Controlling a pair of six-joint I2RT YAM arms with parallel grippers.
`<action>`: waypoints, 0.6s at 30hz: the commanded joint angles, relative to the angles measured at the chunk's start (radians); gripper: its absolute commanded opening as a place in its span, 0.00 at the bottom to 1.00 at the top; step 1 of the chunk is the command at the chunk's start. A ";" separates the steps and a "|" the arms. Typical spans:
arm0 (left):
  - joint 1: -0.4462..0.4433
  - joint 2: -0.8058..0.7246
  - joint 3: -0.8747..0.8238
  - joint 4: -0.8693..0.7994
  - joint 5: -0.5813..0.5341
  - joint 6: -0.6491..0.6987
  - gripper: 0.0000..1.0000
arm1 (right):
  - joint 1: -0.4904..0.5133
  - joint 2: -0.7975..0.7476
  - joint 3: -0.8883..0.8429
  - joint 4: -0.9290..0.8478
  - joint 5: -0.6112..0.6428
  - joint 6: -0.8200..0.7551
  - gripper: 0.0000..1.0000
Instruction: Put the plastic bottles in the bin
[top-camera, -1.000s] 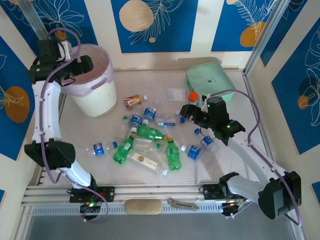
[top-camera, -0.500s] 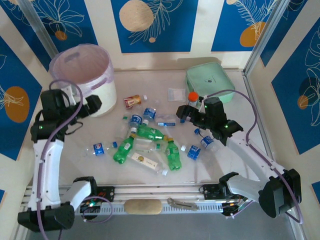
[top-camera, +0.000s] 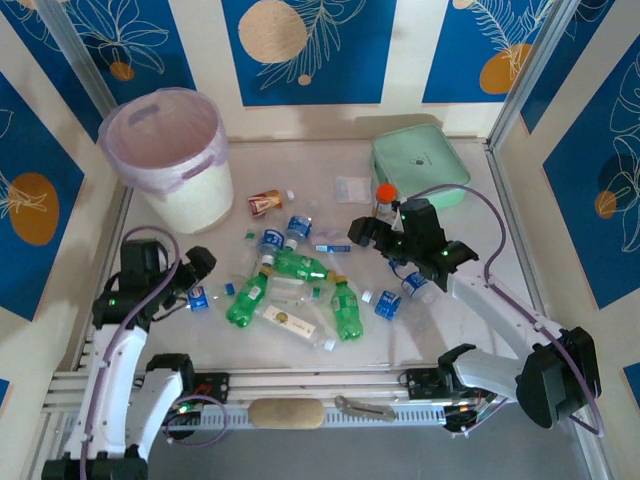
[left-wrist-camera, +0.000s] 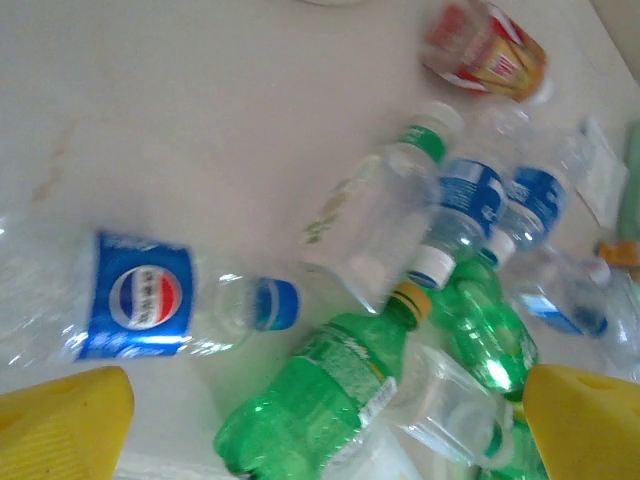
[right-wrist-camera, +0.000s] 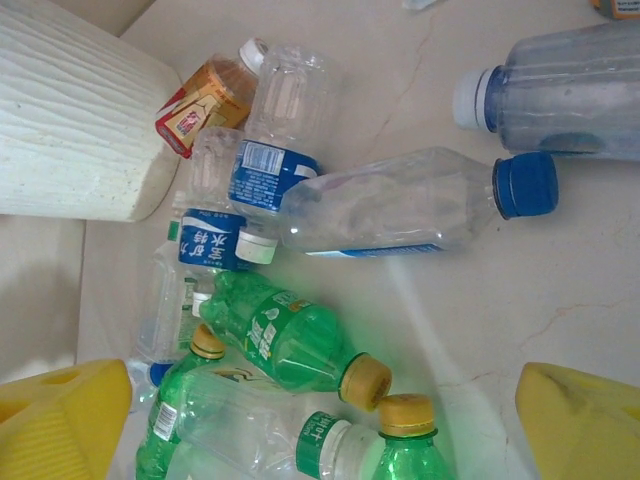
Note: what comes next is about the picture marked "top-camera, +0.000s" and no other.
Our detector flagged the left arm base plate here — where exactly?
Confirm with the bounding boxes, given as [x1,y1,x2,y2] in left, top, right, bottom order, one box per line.
[187,372,231,405]

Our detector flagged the white plastic waste bin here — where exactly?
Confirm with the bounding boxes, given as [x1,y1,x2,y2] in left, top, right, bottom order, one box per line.
[102,88,236,236]

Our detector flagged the mint green zip case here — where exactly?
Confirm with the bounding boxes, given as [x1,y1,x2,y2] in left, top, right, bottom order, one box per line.
[369,124,472,210]

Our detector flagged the clear crushed plastic bottle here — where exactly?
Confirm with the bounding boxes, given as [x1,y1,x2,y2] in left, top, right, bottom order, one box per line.
[227,228,266,281]

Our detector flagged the small clear plastic bag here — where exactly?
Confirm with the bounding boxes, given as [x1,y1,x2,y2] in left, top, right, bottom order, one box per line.
[333,174,374,205]

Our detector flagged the aluminium front frame rail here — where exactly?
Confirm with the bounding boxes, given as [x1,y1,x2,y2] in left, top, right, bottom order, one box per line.
[42,364,591,416]

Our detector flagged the orange capped pill bottle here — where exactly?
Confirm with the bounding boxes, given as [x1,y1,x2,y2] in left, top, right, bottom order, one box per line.
[372,183,400,221]

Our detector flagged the clear bottle green cap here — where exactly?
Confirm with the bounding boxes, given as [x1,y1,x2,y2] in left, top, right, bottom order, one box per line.
[267,282,331,309]

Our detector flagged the clear bottle white label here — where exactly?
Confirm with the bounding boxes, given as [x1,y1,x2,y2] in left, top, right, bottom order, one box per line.
[254,302,337,352]

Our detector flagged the red label plastic bottle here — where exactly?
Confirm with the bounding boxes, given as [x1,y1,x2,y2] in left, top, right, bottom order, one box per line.
[246,188,296,217]

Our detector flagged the aluminium frame post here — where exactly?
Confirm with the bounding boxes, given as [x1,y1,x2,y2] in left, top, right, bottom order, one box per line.
[34,0,121,114]
[487,0,581,151]

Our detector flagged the aluminium side rail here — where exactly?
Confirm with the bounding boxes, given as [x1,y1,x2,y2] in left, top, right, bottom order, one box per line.
[72,184,134,374]
[485,142,549,326]

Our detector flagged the beige oval pad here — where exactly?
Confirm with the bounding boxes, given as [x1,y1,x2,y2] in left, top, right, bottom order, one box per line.
[247,398,326,431]

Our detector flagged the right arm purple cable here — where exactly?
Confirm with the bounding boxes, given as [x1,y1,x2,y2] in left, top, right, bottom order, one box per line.
[407,183,607,441]

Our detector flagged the metal wrench tool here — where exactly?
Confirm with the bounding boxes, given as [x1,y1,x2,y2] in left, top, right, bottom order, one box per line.
[333,394,398,423]

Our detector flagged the slotted grey cable duct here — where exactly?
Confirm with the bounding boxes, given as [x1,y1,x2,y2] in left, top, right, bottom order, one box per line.
[164,402,451,432]

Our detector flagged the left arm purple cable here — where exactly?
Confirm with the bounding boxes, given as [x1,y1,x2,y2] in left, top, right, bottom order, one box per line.
[79,225,229,480]

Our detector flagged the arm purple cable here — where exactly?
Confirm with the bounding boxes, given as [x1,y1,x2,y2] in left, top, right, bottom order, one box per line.
[407,183,607,441]
[79,225,229,480]

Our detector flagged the pink bin liner bag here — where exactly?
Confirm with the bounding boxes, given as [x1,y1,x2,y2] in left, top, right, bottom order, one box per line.
[98,87,230,196]

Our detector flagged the clear bottle Pepsi label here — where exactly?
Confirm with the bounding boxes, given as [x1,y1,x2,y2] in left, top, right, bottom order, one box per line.
[187,282,237,314]

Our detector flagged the green plastic bottle yellow cap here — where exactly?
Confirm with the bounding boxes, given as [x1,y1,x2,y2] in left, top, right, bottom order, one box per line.
[272,252,338,282]
[224,268,274,329]
[327,274,365,343]

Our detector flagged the small blue carton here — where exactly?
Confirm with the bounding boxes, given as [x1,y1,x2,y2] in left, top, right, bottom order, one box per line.
[312,224,354,254]

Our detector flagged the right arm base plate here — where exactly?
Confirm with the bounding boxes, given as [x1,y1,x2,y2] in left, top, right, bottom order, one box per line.
[399,368,454,401]

